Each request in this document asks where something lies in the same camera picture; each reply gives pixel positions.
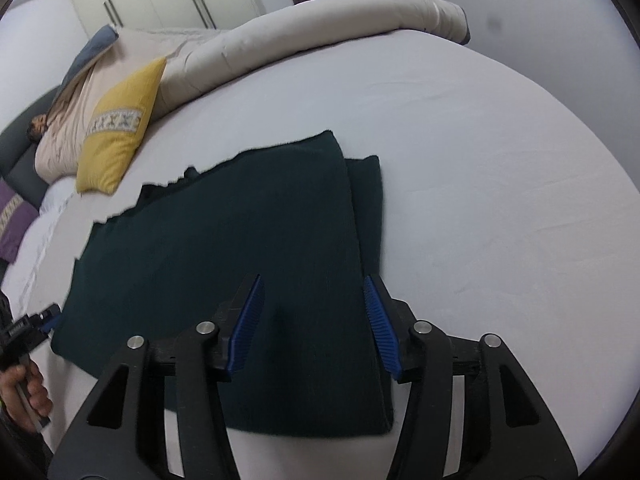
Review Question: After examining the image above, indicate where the person lying in bed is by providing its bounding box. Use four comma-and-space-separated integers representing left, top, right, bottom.
25, 23, 122, 143

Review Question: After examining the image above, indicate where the white pillow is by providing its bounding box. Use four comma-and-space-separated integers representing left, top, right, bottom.
1, 177, 76, 318

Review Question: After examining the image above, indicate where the dark green knit sweater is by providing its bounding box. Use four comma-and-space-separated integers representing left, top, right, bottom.
52, 132, 394, 438

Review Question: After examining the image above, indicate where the purple patterned cushion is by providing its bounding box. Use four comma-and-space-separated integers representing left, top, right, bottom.
0, 180, 38, 263

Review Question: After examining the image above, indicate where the beige rolled duvet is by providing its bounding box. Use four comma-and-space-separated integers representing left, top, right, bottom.
34, 0, 471, 183

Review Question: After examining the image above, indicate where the yellow patterned cushion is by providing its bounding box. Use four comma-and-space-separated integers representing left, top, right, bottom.
76, 58, 166, 195

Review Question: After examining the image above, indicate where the white bed mattress sheet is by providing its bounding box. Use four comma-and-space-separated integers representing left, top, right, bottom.
26, 30, 639, 469

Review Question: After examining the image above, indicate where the dark grey upholstered headboard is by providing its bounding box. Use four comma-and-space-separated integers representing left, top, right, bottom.
0, 87, 58, 209

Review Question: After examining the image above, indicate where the person's left hand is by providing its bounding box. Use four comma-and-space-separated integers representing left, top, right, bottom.
1, 358, 53, 434

